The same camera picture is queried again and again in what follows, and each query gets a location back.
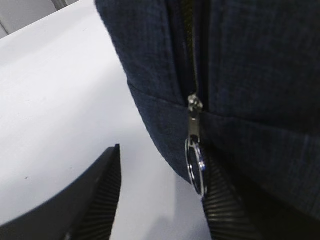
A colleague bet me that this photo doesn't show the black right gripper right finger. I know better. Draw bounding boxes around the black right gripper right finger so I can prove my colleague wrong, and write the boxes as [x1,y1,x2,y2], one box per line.
[201,147,320,240]

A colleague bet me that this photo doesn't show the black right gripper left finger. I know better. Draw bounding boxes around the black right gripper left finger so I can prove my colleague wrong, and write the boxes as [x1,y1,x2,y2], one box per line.
[0,144,122,240]

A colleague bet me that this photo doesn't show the dark navy fabric lunch bag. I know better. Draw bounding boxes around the dark navy fabric lunch bag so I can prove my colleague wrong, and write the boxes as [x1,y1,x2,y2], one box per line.
[95,0,320,218]

